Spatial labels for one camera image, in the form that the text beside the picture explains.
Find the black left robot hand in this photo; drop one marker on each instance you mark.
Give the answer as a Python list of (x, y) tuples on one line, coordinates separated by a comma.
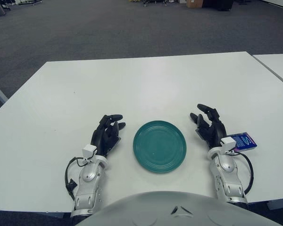
[(101, 139)]

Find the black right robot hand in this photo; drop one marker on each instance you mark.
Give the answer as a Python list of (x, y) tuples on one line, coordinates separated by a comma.
[(214, 131)]

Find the blue purple gum pack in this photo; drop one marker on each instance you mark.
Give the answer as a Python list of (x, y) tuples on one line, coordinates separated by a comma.
[(246, 141)]

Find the teal round plate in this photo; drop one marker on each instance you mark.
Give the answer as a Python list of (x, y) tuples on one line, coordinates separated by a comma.
[(159, 147)]

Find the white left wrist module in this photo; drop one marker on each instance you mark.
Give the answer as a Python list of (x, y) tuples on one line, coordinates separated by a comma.
[(89, 150)]

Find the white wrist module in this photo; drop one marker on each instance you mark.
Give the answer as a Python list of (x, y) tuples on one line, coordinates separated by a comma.
[(228, 142), (89, 150)]

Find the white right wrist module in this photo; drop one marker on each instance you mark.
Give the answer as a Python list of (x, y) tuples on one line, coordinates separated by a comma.
[(228, 142)]

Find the grey robot torso shell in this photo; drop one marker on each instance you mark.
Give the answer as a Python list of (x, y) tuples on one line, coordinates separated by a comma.
[(174, 212)]

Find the white side table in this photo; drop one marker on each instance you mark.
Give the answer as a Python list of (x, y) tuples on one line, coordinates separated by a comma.
[(278, 63)]

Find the black bin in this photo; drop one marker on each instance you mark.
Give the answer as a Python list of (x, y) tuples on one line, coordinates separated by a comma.
[(224, 4)]

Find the brown cardboard box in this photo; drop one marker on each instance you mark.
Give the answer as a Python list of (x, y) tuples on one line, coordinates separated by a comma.
[(193, 2)]

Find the grey table frame bracket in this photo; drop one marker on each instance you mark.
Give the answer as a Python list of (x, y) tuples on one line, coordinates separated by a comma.
[(279, 204)]

